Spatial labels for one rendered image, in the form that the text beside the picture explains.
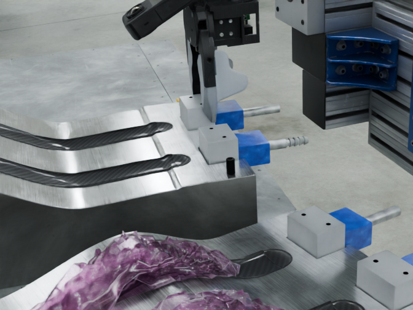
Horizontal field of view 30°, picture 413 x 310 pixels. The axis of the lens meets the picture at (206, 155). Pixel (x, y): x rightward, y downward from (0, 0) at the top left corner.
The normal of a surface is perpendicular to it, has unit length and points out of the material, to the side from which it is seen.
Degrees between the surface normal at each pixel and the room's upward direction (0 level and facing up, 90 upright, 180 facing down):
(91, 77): 0
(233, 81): 79
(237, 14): 90
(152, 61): 0
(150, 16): 91
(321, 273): 0
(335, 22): 90
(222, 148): 90
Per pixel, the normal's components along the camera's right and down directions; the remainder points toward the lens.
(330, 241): 0.51, 0.33
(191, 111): 0.24, 0.39
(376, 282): -0.86, 0.25
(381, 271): -0.06, -0.91
